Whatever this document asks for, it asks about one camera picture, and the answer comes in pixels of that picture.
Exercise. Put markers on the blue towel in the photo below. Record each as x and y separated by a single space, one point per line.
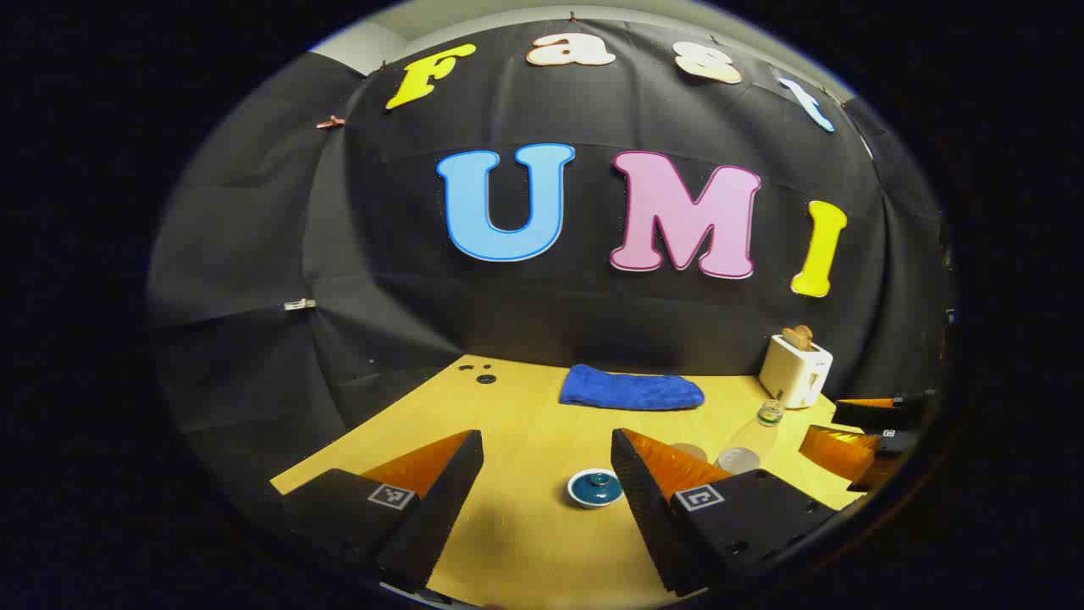
631 390

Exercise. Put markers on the white toaster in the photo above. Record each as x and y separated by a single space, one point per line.
792 371

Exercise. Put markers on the blue teacup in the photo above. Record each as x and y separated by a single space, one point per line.
586 504

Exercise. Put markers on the red cloth clip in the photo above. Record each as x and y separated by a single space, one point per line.
330 123

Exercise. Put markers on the round brown coaster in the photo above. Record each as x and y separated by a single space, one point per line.
690 451

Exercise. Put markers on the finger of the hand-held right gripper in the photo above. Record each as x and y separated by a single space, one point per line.
881 413
847 453

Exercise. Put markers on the clear plastic water bottle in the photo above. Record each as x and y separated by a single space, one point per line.
752 439

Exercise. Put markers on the white cloth clip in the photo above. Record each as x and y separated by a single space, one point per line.
299 304

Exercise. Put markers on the black backdrop cloth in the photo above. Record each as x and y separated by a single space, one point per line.
381 254

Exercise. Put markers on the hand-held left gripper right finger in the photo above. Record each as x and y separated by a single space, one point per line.
648 500

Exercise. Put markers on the toast slice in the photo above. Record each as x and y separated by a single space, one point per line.
805 335
790 337

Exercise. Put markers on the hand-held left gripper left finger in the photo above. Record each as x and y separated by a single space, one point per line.
440 500

